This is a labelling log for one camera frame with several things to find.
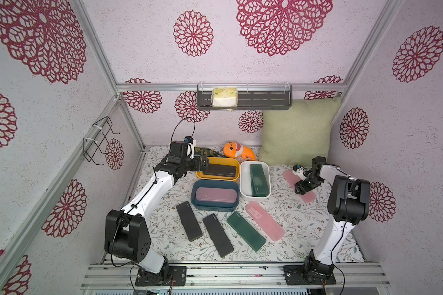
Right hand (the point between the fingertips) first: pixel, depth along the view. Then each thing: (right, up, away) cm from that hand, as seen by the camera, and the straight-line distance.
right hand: (304, 184), depth 101 cm
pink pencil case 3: (-22, -19, -15) cm, 33 cm away
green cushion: (-7, +25, -3) cm, 27 cm away
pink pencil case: (-48, -5, -5) cm, 49 cm away
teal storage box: (-49, -11, -8) cm, 51 cm away
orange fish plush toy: (-39, +20, +8) cm, 44 cm away
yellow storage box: (-39, +12, +7) cm, 41 cm away
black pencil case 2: (-62, -16, -13) cm, 65 cm away
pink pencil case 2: (-8, +3, -3) cm, 9 cm away
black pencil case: (-46, +7, +8) cm, 47 cm away
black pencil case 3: (-47, -21, -17) cm, 55 cm away
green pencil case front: (-34, -21, -15) cm, 42 cm away
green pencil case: (-26, 0, -3) cm, 26 cm away
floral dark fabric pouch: (-55, +19, +12) cm, 59 cm away
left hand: (-56, +13, -15) cm, 59 cm away
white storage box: (-33, -3, -1) cm, 33 cm away
